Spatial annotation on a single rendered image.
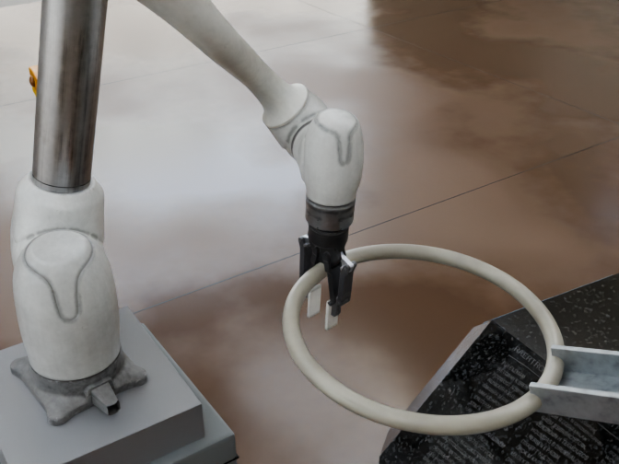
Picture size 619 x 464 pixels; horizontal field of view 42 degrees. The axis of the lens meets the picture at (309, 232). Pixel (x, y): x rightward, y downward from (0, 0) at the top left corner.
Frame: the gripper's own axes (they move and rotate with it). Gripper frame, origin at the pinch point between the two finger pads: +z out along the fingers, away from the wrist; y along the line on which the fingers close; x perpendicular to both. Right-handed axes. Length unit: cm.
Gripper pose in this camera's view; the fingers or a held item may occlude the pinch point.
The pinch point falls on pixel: (322, 307)
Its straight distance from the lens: 158.7
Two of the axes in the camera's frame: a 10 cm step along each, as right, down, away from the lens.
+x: 7.2, -3.5, 6.0
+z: -0.5, 8.3, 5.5
